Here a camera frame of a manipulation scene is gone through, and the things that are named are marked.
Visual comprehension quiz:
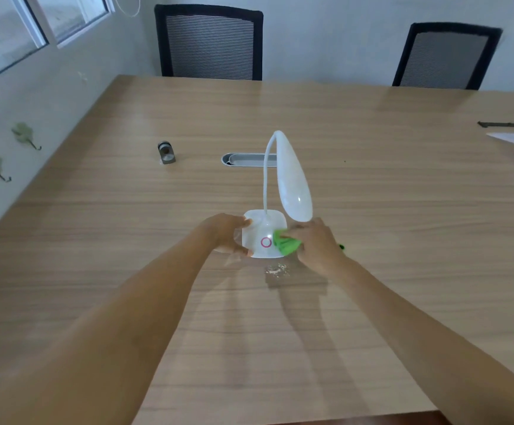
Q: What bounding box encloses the person's left hand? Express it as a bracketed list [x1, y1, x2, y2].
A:
[201, 212, 254, 259]

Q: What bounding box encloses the small grey metal clip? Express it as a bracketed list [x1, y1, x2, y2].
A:
[157, 141, 177, 165]

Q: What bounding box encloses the white blind cord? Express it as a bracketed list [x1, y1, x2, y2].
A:
[115, 0, 142, 18]

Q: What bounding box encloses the person's right hand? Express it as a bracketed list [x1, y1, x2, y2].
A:
[279, 217, 349, 279]

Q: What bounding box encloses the silver cable grommet slot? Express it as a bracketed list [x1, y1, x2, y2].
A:
[220, 152, 279, 168]

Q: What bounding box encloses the white table lamp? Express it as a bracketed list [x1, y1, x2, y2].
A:
[240, 130, 314, 260]

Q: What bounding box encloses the person's right forearm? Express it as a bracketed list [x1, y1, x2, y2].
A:
[327, 255, 514, 425]

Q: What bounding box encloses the black mesh office chair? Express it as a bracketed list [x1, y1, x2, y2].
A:
[154, 4, 265, 81]
[392, 22, 504, 91]

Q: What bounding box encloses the white framed window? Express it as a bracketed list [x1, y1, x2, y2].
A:
[0, 0, 116, 90]

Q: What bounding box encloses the green cleaning cloth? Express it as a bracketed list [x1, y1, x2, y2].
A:
[272, 230, 346, 257]

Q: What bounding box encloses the person's left forearm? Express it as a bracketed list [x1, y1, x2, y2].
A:
[0, 225, 217, 425]

